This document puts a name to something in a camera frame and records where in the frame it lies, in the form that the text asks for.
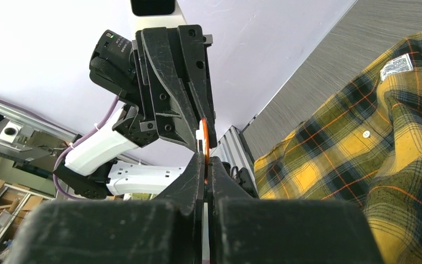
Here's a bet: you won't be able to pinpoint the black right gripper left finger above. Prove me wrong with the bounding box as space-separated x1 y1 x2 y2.
5 153 204 263

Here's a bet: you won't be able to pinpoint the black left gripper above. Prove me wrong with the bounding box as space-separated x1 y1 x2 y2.
89 25 217 152

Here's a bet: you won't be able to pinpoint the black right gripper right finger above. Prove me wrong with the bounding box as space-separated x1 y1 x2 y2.
209 157 383 263

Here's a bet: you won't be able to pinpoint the yellow plaid flannel shirt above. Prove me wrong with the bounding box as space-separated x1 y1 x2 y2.
254 31 422 263

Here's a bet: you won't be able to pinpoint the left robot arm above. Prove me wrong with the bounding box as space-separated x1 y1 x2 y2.
54 25 217 200

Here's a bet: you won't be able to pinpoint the aluminium frame rail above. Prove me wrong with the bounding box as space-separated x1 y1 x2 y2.
210 126 259 199

